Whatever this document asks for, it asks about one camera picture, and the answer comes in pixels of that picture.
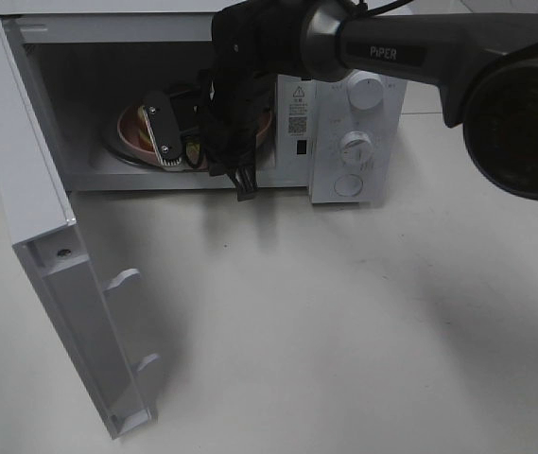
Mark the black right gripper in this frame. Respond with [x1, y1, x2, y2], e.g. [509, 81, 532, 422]
[197, 70, 269, 201]

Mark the white bread sandwich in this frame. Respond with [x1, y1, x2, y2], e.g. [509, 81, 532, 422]
[134, 116, 204, 171]

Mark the round door release button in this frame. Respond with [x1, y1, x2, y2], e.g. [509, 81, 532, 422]
[334, 174, 363, 198]

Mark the white timer knob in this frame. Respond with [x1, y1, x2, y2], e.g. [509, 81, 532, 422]
[339, 131, 374, 166]

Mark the pink round plate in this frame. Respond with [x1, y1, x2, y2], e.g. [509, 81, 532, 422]
[116, 104, 274, 170]

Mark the white microwave door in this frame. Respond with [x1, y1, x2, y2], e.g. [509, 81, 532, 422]
[0, 19, 157, 439]

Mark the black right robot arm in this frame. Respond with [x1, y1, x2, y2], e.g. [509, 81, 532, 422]
[197, 1, 538, 201]

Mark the white warning label sticker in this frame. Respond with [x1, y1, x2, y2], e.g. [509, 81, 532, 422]
[285, 82, 309, 136]

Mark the glass microwave turntable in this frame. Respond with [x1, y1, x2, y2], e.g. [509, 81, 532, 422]
[102, 134, 160, 167]

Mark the upper white power knob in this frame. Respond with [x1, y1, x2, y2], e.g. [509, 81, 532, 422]
[347, 71, 384, 111]

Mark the white microwave oven body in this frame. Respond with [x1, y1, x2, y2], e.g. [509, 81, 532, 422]
[0, 1, 407, 210]

